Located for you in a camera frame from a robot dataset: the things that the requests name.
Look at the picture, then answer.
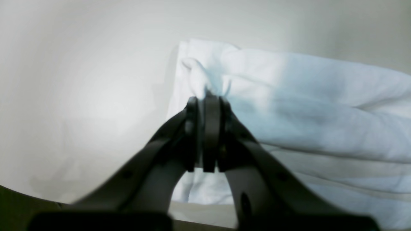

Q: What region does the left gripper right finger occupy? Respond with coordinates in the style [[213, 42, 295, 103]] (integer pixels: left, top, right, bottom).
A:
[[203, 93, 380, 231]]

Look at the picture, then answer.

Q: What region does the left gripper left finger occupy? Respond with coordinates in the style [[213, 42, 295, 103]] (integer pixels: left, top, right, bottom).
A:
[[27, 97, 199, 231]]

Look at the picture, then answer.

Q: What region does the white T-shirt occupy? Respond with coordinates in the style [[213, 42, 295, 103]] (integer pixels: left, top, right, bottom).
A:
[[167, 39, 411, 230]]

